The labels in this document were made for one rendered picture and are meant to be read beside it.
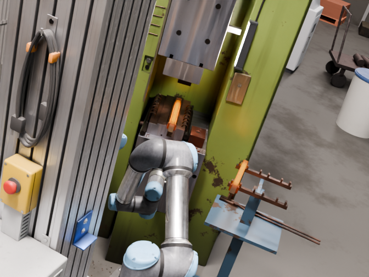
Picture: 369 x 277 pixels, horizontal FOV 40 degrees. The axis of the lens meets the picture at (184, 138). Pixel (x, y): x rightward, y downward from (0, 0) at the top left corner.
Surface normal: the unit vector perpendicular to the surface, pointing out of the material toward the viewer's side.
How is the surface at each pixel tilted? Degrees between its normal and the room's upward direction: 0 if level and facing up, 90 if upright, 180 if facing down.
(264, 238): 0
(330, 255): 0
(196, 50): 90
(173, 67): 90
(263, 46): 90
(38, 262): 0
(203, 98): 90
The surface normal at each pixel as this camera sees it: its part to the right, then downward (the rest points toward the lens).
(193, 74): -0.10, 0.44
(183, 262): 0.34, -0.36
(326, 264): 0.27, -0.85
